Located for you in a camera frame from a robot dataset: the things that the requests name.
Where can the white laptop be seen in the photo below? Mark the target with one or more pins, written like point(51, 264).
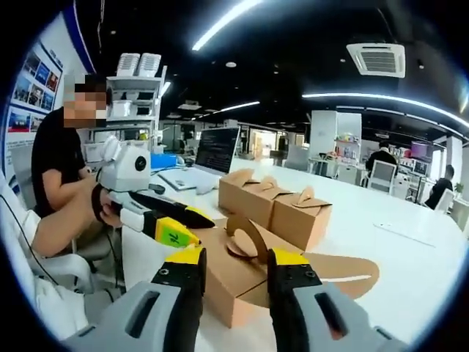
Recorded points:
point(218, 150)

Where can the brown paper box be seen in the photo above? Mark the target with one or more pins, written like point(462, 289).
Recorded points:
point(300, 227)
point(220, 278)
point(231, 194)
point(258, 207)

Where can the person's white clothing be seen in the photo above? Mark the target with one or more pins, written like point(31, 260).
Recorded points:
point(22, 278)

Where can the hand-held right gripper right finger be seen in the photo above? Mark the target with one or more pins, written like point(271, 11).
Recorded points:
point(304, 315)

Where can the monitor with purple screen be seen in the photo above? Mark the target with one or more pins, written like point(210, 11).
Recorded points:
point(419, 149)

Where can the wall photo board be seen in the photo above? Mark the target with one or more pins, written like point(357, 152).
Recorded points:
point(34, 80)

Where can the blue plastic box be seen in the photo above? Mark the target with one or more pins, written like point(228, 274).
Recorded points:
point(165, 160)

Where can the white shelf rack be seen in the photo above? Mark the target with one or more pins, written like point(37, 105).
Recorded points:
point(132, 110)

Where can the person's left hand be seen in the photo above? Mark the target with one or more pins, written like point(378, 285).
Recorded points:
point(106, 209)

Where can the potted plant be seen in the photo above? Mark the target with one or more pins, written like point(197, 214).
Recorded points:
point(458, 187)

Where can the white mesh office chair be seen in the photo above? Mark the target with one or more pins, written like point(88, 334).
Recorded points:
point(383, 175)

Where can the shelf with colourful items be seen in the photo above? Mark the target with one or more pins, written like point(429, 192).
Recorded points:
point(347, 148)

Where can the short ceiling light strip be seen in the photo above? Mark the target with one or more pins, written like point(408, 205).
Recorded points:
point(231, 108)

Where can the ceiling air conditioner vent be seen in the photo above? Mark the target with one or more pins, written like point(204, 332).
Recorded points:
point(377, 60)

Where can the grey office chair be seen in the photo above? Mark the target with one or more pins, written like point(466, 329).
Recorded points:
point(297, 157)

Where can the stack of white trays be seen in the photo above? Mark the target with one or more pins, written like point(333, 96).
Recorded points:
point(139, 65)

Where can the long curved ceiling light strip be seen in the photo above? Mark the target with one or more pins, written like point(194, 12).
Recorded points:
point(223, 25)

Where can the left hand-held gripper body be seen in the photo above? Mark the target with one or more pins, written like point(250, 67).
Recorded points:
point(126, 172)

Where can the black computer mouse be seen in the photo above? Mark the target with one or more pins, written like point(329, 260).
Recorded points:
point(157, 188)

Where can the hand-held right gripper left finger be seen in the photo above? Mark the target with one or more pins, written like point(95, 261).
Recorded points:
point(165, 311)

